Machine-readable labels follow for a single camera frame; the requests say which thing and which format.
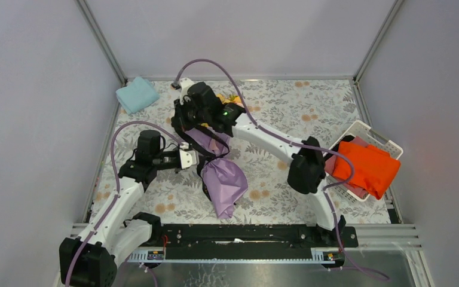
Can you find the pink purple wrapping paper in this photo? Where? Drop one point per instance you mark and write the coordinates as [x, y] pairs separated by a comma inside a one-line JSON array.
[[224, 182]]

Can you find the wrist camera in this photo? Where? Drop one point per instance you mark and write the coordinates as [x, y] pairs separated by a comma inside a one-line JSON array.
[[185, 84], [188, 158]]

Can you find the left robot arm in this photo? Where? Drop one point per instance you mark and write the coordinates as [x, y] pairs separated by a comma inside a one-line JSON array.
[[93, 257]]

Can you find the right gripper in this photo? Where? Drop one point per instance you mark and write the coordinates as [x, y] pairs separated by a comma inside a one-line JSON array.
[[179, 119]]

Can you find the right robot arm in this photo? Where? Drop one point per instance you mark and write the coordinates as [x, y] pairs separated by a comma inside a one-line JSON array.
[[304, 158]]

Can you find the floral tablecloth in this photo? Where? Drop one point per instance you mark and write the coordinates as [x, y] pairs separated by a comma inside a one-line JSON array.
[[323, 109]]

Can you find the white plastic basket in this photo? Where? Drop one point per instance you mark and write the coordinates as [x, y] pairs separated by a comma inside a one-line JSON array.
[[364, 134]]

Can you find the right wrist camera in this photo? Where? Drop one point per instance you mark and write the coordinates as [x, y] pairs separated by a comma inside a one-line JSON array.
[[185, 84]]

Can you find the yellow fake flower stem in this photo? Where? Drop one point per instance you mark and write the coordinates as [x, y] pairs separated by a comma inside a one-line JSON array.
[[227, 99]]

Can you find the orange cloth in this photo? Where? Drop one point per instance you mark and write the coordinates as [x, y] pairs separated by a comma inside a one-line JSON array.
[[374, 169]]

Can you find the light blue folded towel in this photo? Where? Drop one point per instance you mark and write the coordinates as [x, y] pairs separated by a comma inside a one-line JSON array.
[[137, 95]]

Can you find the pink cloth in basket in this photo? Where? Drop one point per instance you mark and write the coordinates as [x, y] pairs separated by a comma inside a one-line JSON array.
[[352, 186]]

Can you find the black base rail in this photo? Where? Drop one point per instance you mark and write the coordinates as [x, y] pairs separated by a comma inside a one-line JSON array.
[[220, 242]]

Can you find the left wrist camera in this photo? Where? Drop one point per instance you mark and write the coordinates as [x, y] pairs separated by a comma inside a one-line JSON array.
[[188, 158]]

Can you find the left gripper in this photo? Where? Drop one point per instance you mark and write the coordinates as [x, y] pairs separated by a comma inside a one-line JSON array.
[[178, 152]]

